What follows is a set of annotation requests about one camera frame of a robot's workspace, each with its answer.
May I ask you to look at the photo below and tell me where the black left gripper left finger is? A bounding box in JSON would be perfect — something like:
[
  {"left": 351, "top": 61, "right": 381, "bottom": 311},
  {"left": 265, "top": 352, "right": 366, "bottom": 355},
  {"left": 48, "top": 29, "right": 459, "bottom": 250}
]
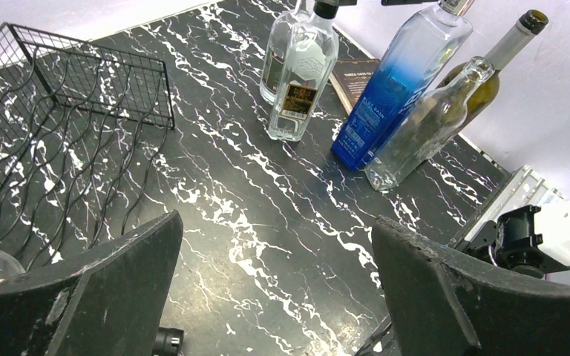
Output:
[{"left": 0, "top": 211, "right": 183, "bottom": 355}]

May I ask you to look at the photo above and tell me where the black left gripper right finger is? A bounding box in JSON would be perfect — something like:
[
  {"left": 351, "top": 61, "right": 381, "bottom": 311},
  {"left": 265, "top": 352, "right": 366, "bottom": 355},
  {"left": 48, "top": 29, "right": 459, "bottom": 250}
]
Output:
[{"left": 372, "top": 217, "right": 570, "bottom": 355}]

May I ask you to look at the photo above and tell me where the square clear bottle black cap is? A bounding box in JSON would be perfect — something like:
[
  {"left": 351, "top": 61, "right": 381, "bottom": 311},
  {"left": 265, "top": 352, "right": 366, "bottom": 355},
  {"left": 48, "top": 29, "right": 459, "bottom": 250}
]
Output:
[{"left": 267, "top": 1, "right": 339, "bottom": 142}]

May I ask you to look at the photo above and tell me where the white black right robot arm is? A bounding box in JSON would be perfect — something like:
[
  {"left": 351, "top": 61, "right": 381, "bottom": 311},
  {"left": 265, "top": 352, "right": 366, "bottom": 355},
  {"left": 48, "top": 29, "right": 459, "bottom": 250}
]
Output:
[{"left": 455, "top": 200, "right": 570, "bottom": 279}]

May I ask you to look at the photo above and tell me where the olive green wine bottle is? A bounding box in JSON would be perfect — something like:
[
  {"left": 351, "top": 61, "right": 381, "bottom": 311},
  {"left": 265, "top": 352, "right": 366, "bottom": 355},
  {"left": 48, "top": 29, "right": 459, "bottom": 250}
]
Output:
[{"left": 434, "top": 9, "right": 550, "bottom": 134}]

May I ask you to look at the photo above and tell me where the blue glass bottle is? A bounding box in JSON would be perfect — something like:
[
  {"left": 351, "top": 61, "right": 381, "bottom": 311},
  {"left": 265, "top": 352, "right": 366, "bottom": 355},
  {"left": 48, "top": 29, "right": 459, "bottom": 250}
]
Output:
[{"left": 331, "top": 0, "right": 474, "bottom": 170}]

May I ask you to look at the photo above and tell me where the clear bottle white cap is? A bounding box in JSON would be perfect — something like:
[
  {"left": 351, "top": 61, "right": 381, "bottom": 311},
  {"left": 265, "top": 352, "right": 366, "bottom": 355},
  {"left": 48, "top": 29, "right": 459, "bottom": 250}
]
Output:
[{"left": 260, "top": 0, "right": 312, "bottom": 105}]

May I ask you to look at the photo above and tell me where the brown booklet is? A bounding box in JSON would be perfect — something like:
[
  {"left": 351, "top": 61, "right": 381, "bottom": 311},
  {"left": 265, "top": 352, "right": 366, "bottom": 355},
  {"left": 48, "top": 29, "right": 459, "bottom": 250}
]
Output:
[{"left": 330, "top": 59, "right": 380, "bottom": 114}]

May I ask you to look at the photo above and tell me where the black wire wine rack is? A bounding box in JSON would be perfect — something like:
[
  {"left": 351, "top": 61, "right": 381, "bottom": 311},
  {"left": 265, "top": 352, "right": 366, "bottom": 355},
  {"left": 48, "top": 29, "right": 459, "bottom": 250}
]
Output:
[{"left": 0, "top": 22, "right": 175, "bottom": 270}]

